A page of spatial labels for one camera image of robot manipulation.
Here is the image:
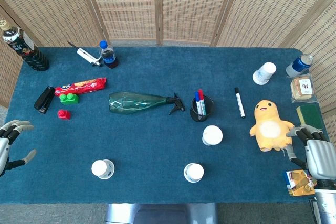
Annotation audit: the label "green building block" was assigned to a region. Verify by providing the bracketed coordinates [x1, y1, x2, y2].
[59, 93, 79, 106]

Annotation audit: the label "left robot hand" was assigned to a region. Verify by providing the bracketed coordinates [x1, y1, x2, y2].
[0, 119, 37, 177]

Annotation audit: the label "black stapler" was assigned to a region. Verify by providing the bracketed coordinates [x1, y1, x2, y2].
[34, 86, 55, 114]

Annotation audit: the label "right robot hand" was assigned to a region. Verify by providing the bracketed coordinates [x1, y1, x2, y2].
[286, 124, 336, 180]

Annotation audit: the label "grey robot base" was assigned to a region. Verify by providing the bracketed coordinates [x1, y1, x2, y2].
[104, 202, 219, 224]

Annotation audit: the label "red cap marker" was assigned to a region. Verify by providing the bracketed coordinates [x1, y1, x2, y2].
[198, 89, 207, 116]

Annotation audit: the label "upright flower paper cup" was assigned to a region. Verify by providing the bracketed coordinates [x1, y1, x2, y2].
[202, 125, 223, 146]

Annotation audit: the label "yellow plush toy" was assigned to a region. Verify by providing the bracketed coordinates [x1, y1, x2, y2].
[249, 100, 296, 152]

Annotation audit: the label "black cap marker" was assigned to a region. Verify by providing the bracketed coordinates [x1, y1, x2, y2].
[234, 87, 246, 119]

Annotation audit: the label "red biscuit packet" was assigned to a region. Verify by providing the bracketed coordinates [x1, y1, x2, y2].
[54, 77, 107, 97]

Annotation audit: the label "inverted paper cup with fern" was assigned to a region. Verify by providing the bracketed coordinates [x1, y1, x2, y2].
[91, 159, 115, 180]

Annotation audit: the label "red building block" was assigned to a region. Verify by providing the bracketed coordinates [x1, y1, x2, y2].
[57, 109, 71, 121]

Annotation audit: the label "cola bottle blue cap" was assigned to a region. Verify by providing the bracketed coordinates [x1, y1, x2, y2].
[99, 40, 119, 69]

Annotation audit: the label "blue cap marker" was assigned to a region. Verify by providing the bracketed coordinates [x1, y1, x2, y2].
[194, 91, 205, 116]

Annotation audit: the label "green spray bottle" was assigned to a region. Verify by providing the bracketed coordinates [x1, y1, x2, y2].
[108, 91, 186, 116]

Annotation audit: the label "orange snack packet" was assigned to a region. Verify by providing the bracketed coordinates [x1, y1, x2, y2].
[285, 169, 316, 197]

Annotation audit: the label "black mesh pen holder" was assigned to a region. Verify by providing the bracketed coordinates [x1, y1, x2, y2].
[189, 95, 214, 122]

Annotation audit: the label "blue carpet table cover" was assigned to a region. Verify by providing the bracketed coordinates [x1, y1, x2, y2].
[0, 47, 330, 205]

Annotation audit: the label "inverted paper cup blue flower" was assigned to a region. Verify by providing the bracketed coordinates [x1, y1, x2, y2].
[183, 163, 205, 184]

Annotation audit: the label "dark tea bottle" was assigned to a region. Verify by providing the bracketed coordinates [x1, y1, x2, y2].
[0, 20, 50, 72]

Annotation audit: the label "stacked flower paper cups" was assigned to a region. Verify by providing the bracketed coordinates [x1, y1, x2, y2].
[252, 62, 277, 86]

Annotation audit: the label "woven folding screen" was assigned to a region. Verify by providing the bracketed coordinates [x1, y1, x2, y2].
[0, 0, 336, 127]

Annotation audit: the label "blue drink can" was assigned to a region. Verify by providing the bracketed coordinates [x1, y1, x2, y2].
[286, 54, 314, 78]

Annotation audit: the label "green yellow sponge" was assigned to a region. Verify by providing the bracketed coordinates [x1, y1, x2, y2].
[296, 104, 325, 130]

